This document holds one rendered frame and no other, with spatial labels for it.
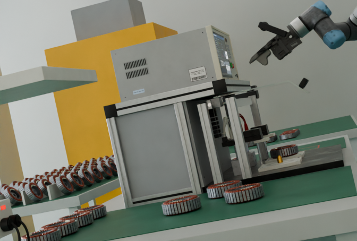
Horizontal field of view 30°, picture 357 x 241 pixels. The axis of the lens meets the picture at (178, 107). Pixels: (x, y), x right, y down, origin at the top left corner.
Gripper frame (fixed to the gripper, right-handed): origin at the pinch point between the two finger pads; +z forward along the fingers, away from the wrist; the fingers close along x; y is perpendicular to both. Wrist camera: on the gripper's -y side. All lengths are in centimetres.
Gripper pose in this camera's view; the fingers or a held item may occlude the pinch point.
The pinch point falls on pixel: (251, 59)
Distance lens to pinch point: 265.9
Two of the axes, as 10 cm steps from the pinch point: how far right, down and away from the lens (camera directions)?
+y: 6.0, 7.9, -1.2
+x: 2.2, -0.2, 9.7
